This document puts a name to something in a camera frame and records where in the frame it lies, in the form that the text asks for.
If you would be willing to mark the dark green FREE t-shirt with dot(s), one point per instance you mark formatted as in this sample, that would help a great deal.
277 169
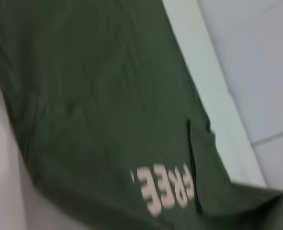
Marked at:
95 95

